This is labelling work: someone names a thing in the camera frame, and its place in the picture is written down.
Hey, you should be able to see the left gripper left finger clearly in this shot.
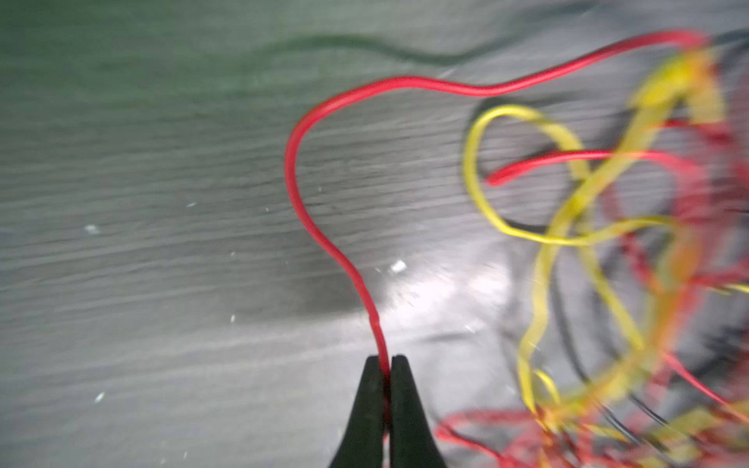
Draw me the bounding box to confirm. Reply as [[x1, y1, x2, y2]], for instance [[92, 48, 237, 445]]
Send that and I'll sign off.
[[329, 356, 385, 468]]

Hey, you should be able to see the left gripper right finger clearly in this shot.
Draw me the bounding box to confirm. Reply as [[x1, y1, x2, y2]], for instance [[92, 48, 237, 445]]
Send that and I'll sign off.
[[389, 355, 447, 468]]

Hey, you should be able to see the red cable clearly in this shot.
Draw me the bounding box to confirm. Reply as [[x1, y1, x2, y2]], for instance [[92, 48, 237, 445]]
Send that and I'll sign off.
[[284, 30, 709, 376]]

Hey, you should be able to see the tangled cable pile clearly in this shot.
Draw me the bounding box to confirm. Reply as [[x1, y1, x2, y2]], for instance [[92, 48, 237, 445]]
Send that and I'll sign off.
[[432, 46, 749, 468]]

